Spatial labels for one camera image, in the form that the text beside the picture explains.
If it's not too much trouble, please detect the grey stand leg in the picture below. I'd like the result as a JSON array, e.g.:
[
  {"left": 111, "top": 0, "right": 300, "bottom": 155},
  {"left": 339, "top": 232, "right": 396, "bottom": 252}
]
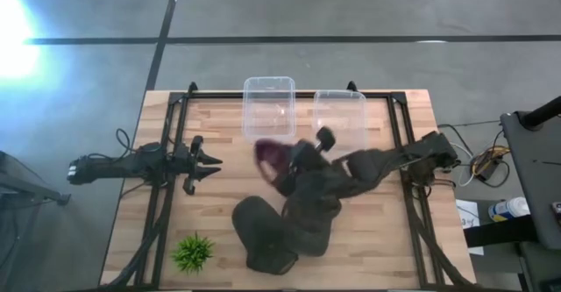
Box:
[{"left": 0, "top": 150, "right": 72, "bottom": 207}]

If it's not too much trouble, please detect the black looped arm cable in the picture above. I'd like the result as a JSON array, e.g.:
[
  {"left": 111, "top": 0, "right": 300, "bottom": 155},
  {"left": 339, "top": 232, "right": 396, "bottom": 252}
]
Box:
[{"left": 114, "top": 127, "right": 135, "bottom": 155}]

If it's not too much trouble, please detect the clear plastic container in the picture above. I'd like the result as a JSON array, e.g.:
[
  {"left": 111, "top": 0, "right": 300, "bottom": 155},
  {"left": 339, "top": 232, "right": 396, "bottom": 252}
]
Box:
[
  {"left": 242, "top": 75, "right": 297, "bottom": 144},
  {"left": 311, "top": 89, "right": 368, "bottom": 151}
]

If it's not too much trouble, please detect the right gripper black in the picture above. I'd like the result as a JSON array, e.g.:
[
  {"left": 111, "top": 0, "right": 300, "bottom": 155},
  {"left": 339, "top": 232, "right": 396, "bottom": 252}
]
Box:
[{"left": 272, "top": 139, "right": 330, "bottom": 198}]

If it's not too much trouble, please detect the grey cart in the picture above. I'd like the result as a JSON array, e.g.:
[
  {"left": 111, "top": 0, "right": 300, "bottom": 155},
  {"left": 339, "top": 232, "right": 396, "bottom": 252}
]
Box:
[{"left": 500, "top": 95, "right": 561, "bottom": 252}]

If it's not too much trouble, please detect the yellow cable with adapter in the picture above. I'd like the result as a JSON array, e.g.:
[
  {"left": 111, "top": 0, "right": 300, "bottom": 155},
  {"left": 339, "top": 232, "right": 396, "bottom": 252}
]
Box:
[{"left": 471, "top": 145, "right": 513, "bottom": 189}]

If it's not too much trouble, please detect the black aluminium table frame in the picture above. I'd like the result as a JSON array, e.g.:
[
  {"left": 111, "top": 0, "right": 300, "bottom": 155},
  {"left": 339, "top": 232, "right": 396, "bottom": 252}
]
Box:
[{"left": 117, "top": 81, "right": 475, "bottom": 290}]

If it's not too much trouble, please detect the white wipes canister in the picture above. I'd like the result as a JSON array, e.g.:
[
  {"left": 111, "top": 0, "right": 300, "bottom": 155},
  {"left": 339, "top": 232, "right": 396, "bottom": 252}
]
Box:
[{"left": 487, "top": 196, "right": 531, "bottom": 223}]

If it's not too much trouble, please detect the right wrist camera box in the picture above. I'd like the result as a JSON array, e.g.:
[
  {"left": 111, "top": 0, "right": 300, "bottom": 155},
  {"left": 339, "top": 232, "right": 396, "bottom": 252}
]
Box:
[{"left": 315, "top": 125, "right": 337, "bottom": 153}]

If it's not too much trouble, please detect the white cable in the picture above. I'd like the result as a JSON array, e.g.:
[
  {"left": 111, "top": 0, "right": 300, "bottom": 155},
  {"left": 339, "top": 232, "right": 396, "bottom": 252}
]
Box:
[{"left": 446, "top": 141, "right": 477, "bottom": 188}]

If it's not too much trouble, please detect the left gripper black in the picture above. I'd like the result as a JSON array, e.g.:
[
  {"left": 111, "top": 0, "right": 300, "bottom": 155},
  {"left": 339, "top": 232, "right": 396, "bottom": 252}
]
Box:
[{"left": 173, "top": 136, "right": 224, "bottom": 196}]

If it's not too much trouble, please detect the white paper sheet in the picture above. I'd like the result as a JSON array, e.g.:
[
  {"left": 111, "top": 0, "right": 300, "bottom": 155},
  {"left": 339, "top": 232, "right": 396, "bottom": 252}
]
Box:
[{"left": 455, "top": 198, "right": 486, "bottom": 257}]

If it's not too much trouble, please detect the black cable bundle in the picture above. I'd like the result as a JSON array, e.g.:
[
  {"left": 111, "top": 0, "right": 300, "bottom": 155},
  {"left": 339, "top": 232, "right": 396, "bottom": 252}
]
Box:
[
  {"left": 409, "top": 203, "right": 474, "bottom": 289},
  {"left": 104, "top": 195, "right": 174, "bottom": 289}
]

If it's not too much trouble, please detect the maroon knit beanie hat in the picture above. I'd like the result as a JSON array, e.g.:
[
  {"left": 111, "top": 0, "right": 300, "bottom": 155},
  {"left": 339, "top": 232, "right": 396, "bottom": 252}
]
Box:
[{"left": 254, "top": 139, "right": 294, "bottom": 183}]

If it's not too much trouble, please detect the small green potted plant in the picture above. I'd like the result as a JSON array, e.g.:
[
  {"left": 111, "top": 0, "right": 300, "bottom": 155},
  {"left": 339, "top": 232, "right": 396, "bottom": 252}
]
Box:
[{"left": 169, "top": 232, "right": 217, "bottom": 274}]

